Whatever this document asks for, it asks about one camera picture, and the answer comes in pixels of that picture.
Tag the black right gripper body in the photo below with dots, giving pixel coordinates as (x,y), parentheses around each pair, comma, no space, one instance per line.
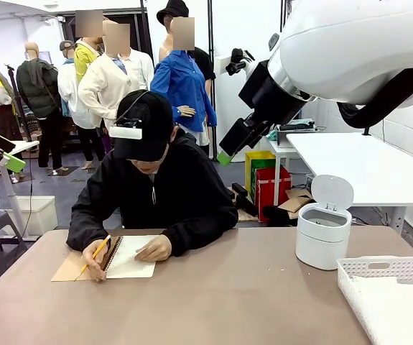
(270,97)

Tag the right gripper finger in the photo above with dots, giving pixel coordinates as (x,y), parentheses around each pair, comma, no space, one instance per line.
(236,138)
(261,133)

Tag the yellow pencil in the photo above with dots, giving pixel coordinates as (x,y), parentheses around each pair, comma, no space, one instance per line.
(98,249)

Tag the spiral notebook with brown cover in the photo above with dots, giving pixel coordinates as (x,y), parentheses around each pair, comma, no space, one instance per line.
(130,264)

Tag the person's left forearm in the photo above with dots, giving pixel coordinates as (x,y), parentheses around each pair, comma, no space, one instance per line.
(206,230)

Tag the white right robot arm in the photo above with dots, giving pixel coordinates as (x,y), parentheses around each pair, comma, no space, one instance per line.
(335,43)

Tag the person's right forearm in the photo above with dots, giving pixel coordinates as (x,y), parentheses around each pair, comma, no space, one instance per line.
(87,230)

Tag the person's right hand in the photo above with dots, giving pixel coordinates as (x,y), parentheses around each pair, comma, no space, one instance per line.
(96,262)

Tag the person's left hand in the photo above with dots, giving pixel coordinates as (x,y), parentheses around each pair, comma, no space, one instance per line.
(156,249)

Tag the small white side table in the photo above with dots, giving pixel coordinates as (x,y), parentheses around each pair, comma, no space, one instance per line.
(274,147)

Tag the yellow and green bag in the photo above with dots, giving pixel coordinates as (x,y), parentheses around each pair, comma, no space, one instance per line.
(260,160)

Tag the black tripod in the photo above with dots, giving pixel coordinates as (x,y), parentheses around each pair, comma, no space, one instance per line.
(19,104)

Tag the black block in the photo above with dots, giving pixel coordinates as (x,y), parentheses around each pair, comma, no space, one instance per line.
(240,188)
(247,205)

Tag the red storage box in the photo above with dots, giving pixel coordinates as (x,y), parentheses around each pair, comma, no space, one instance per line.
(274,194)

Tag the white plastic crate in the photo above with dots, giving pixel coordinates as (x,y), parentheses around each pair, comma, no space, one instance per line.
(41,215)

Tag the black light stand pole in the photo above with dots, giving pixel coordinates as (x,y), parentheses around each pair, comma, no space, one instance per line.
(283,14)
(211,72)

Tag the dark green jacket mannequin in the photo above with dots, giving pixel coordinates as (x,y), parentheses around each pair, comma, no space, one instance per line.
(35,90)

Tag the brown cardboard pieces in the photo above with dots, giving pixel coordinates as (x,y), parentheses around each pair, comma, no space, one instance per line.
(296,201)

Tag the blue shirt mannequin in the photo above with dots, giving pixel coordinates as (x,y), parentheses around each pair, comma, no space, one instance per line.
(181,82)

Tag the person in black hoodie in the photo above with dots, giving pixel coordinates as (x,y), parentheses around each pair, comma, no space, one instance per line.
(177,194)

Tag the white coat mannequin grey cap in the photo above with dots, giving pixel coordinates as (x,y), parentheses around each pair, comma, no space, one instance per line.
(71,93)

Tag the black baseball cap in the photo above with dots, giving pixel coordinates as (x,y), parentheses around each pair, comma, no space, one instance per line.
(145,122)

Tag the large white table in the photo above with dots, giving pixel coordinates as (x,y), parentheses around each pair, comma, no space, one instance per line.
(357,161)

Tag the yellow jacket mannequin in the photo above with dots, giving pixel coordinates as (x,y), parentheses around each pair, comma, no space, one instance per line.
(82,59)

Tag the cream jacket mannequin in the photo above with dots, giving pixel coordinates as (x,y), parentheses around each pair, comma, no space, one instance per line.
(105,90)

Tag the white flip-lid trash bin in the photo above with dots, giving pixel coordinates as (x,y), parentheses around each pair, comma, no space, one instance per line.
(321,244)

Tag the black bucket hat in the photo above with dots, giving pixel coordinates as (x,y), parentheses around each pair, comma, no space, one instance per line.
(172,10)

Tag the white perforated plastic basket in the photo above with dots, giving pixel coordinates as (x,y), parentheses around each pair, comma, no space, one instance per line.
(350,287)

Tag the white paper stack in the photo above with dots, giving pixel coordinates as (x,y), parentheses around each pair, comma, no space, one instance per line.
(400,309)

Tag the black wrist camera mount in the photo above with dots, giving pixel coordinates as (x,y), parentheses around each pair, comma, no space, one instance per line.
(240,61)

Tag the white head-mounted camera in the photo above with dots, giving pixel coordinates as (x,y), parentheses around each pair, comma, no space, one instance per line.
(125,132)

